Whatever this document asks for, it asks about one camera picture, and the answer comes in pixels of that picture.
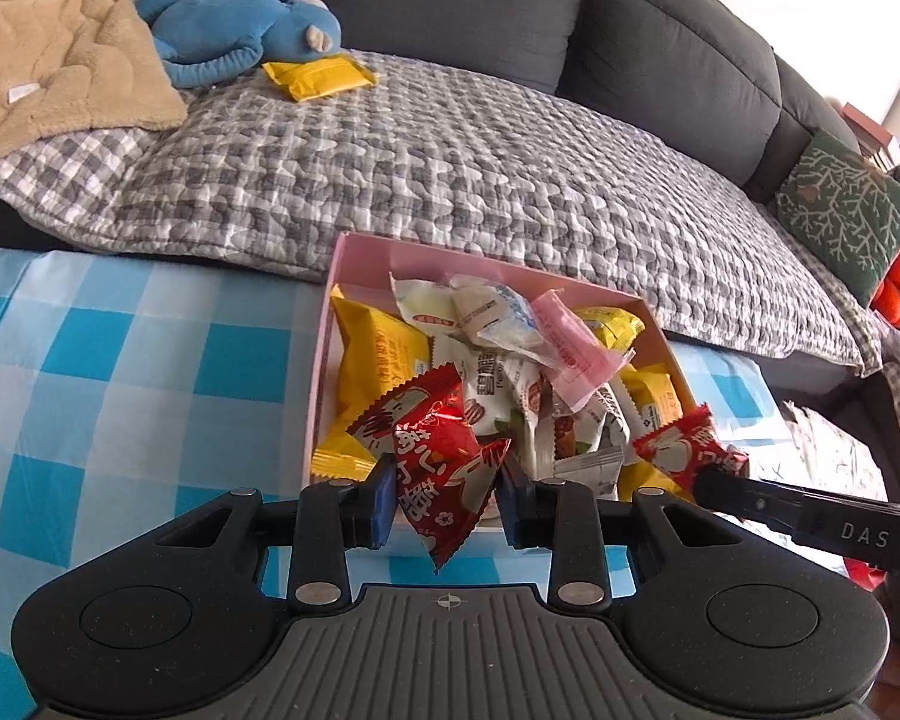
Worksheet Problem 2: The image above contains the green embroidered pillow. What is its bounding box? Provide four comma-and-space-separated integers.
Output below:
776, 129, 900, 303

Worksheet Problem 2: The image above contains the pink snack packet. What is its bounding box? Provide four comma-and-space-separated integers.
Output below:
532, 289, 636, 407

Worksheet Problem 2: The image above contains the blue plush toy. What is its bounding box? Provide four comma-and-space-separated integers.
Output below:
135, 0, 346, 89

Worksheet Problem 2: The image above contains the blue checked tablecloth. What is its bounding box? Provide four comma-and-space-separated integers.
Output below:
0, 246, 796, 720

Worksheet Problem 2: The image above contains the small yellow snack packet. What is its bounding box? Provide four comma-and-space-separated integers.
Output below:
619, 362, 685, 437

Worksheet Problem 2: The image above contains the white snack packet nut print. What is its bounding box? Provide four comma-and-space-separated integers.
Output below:
529, 375, 631, 466

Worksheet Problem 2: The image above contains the large yellow snack packet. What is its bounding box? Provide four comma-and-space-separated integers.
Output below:
311, 285, 432, 482

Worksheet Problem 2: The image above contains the beige fleece blanket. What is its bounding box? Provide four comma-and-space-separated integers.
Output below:
0, 0, 189, 178

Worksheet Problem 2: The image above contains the white snack packet red stripe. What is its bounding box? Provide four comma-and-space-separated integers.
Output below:
388, 274, 482, 336

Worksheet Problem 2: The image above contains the orange round cushion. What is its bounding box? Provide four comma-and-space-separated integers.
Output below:
868, 244, 900, 328

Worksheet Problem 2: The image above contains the milky white snack packet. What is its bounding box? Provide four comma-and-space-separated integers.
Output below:
450, 279, 542, 351

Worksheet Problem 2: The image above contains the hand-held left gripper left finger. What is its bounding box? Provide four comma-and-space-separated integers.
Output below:
154, 454, 400, 612

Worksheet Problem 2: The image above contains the grey checked quilt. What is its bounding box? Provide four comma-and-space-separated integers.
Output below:
0, 51, 900, 466

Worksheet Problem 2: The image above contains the dark grey sofa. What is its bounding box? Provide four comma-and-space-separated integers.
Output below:
0, 0, 900, 421

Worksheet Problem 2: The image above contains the white snack packet red label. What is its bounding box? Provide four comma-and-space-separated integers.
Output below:
431, 336, 542, 442

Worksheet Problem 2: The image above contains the pink cardboard box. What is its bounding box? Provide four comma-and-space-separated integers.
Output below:
302, 232, 710, 560

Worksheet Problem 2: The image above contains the yellow green snack packet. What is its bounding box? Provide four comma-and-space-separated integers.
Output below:
574, 305, 646, 351

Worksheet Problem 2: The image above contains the flat yellow snack packet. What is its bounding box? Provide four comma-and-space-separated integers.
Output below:
261, 54, 377, 103

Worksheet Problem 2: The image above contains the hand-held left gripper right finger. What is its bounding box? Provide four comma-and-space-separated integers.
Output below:
495, 457, 743, 608

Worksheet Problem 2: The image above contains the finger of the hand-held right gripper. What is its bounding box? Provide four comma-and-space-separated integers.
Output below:
692, 465, 796, 535

